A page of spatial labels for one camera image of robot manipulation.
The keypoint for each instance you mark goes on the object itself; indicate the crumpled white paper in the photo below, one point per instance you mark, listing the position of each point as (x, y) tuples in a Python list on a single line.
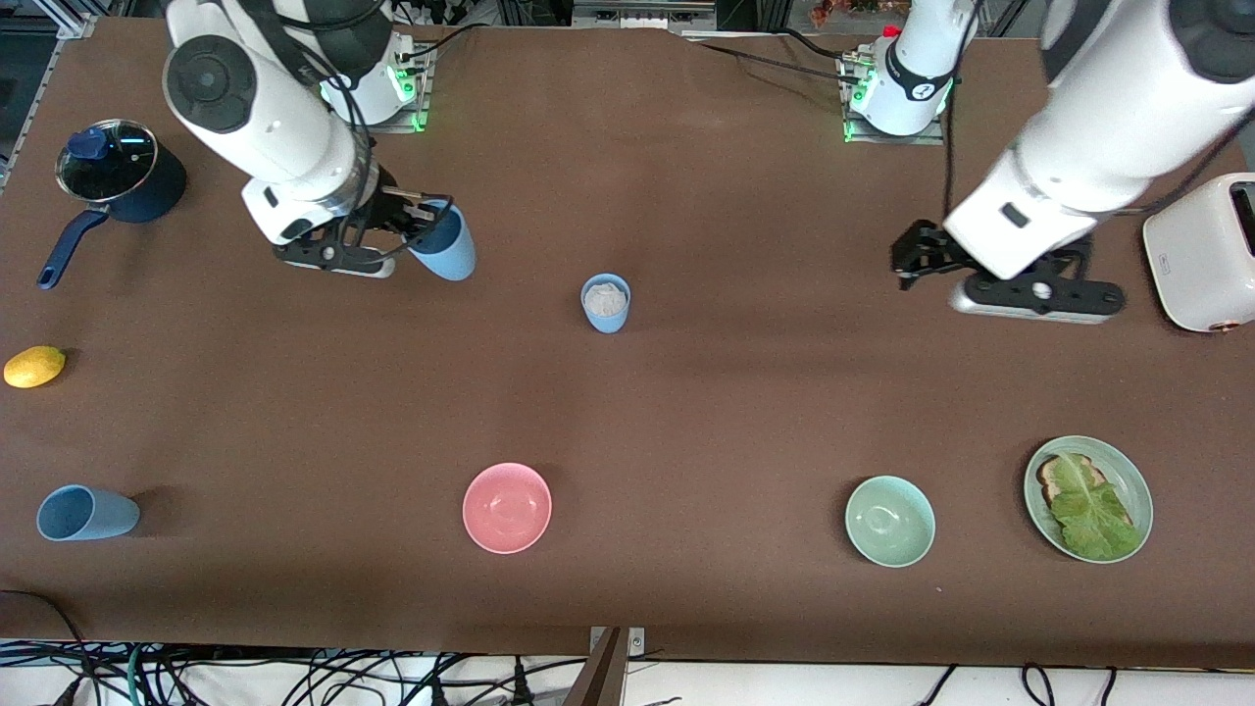
[(606, 299)]

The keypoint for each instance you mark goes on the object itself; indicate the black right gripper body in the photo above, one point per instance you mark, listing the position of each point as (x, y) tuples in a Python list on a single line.
[(390, 210)]

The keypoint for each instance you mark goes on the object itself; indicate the aluminium frame profile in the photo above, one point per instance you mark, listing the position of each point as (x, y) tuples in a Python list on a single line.
[(74, 22)]

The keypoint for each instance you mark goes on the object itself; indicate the blue plastic cup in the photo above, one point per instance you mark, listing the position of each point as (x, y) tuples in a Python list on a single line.
[(451, 257), (98, 515)]

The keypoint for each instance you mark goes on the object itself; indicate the metal table bracket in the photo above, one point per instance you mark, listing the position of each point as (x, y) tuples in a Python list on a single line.
[(637, 642)]

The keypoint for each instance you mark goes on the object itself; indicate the green plate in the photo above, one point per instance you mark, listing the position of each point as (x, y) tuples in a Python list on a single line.
[(1128, 480)]

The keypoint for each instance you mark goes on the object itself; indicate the toast slice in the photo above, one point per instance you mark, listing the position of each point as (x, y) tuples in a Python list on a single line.
[(1054, 479)]

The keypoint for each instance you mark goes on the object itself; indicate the pink bowl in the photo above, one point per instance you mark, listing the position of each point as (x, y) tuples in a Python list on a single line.
[(507, 508)]

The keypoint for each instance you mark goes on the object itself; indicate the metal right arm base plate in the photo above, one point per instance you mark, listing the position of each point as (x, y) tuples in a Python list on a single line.
[(407, 120)]

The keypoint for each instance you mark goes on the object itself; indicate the white toaster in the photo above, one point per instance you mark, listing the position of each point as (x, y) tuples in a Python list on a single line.
[(1196, 255)]

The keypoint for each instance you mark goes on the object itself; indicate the dark camera pole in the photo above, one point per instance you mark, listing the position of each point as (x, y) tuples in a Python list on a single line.
[(600, 677)]

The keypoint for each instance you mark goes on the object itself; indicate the grey metal box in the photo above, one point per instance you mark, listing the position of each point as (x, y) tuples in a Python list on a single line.
[(642, 12)]

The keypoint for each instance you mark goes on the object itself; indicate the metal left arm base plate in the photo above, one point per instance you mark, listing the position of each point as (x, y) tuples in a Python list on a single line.
[(894, 139)]

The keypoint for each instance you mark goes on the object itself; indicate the green lettuce leaf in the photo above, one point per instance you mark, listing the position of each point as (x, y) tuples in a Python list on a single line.
[(1093, 510)]

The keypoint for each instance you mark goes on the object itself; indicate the light blue cup holding paper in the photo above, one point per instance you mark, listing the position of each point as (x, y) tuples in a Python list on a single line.
[(606, 324)]

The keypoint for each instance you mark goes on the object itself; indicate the dark blue saucepan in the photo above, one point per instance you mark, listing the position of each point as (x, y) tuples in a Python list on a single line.
[(152, 196)]

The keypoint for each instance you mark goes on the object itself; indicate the mint green bowl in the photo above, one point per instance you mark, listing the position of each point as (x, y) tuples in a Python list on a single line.
[(889, 522)]

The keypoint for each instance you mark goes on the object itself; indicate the yellow lemon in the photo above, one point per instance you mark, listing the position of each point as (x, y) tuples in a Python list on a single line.
[(34, 367)]

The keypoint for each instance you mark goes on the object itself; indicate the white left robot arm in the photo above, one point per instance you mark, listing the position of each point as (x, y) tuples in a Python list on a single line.
[(1108, 118)]

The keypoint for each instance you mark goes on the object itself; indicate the glass lid with blue knob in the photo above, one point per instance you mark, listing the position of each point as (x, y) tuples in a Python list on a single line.
[(113, 162)]

